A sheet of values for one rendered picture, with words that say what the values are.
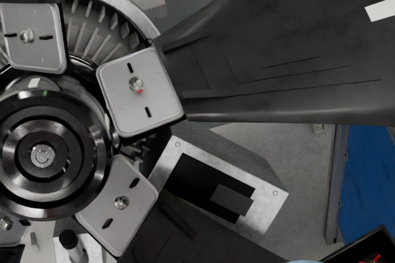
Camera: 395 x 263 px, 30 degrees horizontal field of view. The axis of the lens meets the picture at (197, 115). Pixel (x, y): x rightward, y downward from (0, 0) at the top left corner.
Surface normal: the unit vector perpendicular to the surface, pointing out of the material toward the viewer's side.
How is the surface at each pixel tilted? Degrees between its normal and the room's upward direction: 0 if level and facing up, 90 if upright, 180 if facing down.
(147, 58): 2
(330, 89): 17
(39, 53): 60
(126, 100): 2
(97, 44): 47
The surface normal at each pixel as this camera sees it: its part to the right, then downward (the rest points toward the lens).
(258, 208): 0.11, 0.25
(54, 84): 0.16, -0.96
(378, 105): 0.12, -0.23
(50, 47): -0.69, 0.25
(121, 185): 0.65, -0.35
